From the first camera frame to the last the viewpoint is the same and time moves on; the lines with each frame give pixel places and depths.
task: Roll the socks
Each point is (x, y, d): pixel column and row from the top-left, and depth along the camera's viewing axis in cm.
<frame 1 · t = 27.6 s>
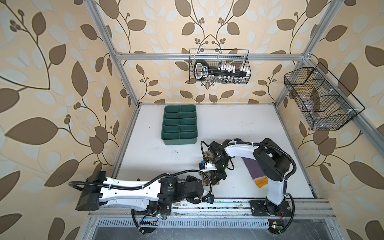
left hand: (201, 182, 73), fingers open
right hand: (214, 182, 83), fingers closed
green divided organizer tray: (180, 125, 101), point 8 cm above the table

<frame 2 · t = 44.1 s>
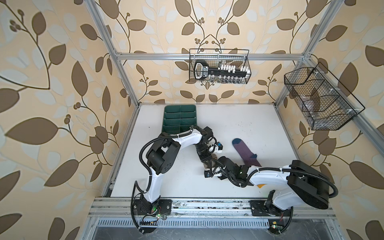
left hand: (210, 162, 87), fingers closed
right hand: (217, 163, 87), fingers open
the named things where they were.

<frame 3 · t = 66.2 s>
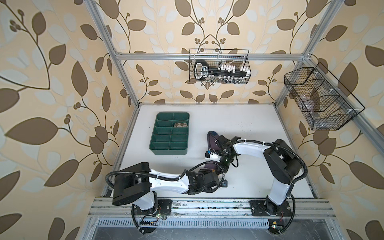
left hand: (211, 175, 81), fingers open
right hand: (218, 173, 86), fingers closed
green divided organizer tray: (166, 139, 102), on the table
brown argyle sock: (182, 124, 104), point 6 cm above the table

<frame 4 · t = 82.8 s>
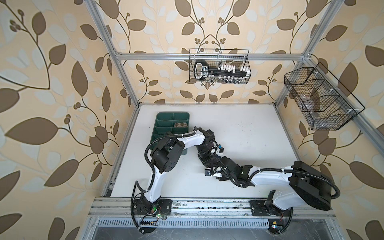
left hand: (211, 167, 86), fingers closed
right hand: (216, 166, 87), fingers open
the named things where they were.

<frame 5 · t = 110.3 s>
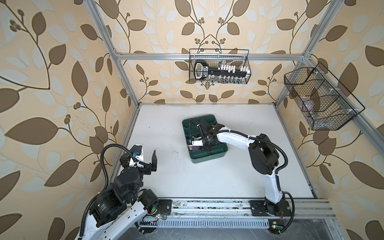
left hand: (145, 151, 64), fingers open
right hand: (202, 144, 94), fingers closed
purple sock orange cuff: (194, 148, 90), point 8 cm above the table
